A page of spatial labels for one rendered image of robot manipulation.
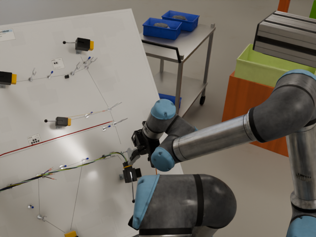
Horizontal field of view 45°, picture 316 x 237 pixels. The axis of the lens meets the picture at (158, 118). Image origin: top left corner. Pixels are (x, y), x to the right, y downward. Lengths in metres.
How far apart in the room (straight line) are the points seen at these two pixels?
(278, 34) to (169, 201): 0.41
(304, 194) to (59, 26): 1.21
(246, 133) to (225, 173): 2.46
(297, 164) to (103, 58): 1.01
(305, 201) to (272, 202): 2.06
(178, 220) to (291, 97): 0.41
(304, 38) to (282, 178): 3.00
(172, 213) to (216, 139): 0.31
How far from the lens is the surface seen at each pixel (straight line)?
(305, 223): 1.21
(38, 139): 1.64
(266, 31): 0.62
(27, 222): 1.63
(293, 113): 0.98
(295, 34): 0.61
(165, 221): 0.82
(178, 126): 1.25
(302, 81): 1.06
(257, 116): 0.98
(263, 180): 3.48
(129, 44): 1.86
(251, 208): 3.20
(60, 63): 1.73
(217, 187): 0.85
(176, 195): 0.82
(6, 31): 1.75
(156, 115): 1.25
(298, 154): 1.16
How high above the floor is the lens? 2.22
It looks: 33 degrees down
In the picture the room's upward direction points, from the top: 4 degrees clockwise
